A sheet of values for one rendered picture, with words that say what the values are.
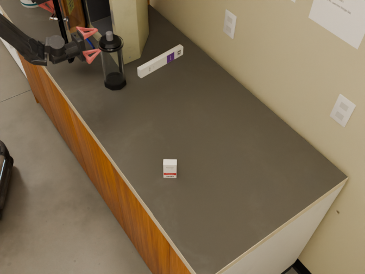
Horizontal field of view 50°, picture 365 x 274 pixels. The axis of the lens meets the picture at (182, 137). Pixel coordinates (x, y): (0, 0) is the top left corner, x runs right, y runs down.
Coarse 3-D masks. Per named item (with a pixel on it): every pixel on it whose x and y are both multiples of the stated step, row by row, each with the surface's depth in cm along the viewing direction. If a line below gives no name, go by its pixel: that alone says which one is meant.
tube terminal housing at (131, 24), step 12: (120, 0) 161; (132, 0) 165; (144, 0) 182; (120, 12) 165; (132, 12) 169; (144, 12) 185; (120, 24) 169; (132, 24) 173; (144, 24) 189; (96, 36) 196; (120, 36) 174; (132, 36) 178; (144, 36) 193; (132, 48) 183; (132, 60) 188
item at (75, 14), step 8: (64, 0) 163; (72, 0) 172; (80, 0) 183; (64, 8) 164; (72, 8) 173; (80, 8) 184; (56, 16) 158; (64, 16) 164; (72, 16) 174; (80, 16) 185; (64, 24) 165; (72, 24) 175; (80, 24) 186; (72, 32) 176
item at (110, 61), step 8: (104, 48) 158; (112, 48) 158; (104, 56) 162; (112, 56) 161; (120, 56) 164; (104, 64) 165; (112, 64) 164; (120, 64) 166; (104, 72) 170; (112, 72) 167; (120, 72) 169; (112, 80) 171; (120, 80) 172
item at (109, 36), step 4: (108, 32) 158; (104, 36) 161; (108, 36) 157; (112, 36) 159; (116, 36) 161; (100, 40) 159; (104, 40) 159; (108, 40) 159; (112, 40) 159; (116, 40) 159; (120, 40) 161; (100, 44) 159; (104, 44) 158; (108, 44) 158; (112, 44) 158; (116, 44) 159; (120, 44) 160
